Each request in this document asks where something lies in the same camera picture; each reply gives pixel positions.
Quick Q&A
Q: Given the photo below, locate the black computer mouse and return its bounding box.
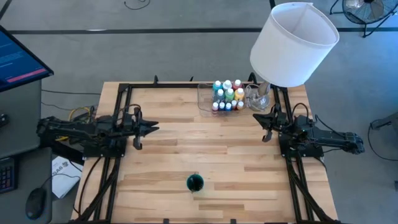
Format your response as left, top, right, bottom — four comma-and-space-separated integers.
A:
24, 187, 48, 220

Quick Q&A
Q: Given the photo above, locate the black equipment leg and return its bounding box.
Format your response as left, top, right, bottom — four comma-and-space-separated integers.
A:
369, 111, 398, 131

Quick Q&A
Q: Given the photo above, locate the black aluminium table frame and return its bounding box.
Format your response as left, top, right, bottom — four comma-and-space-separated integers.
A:
73, 73, 343, 224

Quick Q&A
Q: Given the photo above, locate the black floor fan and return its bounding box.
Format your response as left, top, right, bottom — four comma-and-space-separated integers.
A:
329, 0, 398, 39

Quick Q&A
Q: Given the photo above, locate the grey desk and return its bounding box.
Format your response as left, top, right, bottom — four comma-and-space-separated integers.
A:
0, 79, 53, 224

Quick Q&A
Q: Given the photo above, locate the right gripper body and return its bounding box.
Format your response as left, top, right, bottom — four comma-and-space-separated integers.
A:
262, 104, 289, 143

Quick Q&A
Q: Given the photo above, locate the black keyboard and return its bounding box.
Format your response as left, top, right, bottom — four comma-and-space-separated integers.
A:
0, 156, 19, 194

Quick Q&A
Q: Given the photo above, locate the white paper booklet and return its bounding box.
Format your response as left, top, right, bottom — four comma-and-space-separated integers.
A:
51, 154, 84, 199

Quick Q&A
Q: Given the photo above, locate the clear bundled lamp cord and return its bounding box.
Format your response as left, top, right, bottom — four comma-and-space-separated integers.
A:
244, 83, 264, 111

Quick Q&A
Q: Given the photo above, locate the thin black floor cable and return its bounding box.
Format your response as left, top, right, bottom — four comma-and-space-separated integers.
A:
368, 118, 398, 162

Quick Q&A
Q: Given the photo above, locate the green plastic cup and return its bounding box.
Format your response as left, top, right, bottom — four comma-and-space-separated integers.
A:
185, 173, 205, 193

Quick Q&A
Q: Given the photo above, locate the computer monitor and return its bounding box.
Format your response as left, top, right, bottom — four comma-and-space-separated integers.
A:
0, 24, 55, 93

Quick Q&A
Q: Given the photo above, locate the yellow cable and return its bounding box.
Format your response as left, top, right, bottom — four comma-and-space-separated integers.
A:
57, 106, 94, 141

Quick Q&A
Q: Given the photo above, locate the black floor cable loop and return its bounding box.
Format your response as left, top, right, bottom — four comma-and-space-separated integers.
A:
123, 0, 151, 11

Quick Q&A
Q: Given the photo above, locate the table lamp white shade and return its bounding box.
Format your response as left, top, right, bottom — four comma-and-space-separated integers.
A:
249, 1, 341, 112

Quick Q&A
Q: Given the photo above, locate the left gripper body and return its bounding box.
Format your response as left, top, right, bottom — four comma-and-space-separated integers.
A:
119, 106, 146, 151

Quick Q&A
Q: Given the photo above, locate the clear plastic bin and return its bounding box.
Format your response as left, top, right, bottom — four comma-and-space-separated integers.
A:
197, 81, 249, 116

